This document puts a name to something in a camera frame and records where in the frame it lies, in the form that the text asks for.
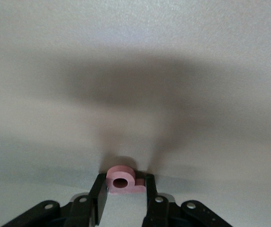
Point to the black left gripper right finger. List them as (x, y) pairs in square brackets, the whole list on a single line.
[(152, 191)]

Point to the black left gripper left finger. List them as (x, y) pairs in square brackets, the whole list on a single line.
[(97, 189)]

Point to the pink foam letter p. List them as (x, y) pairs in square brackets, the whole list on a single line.
[(126, 173)]

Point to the brown table cover sheet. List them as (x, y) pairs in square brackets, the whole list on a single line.
[(135, 35)]

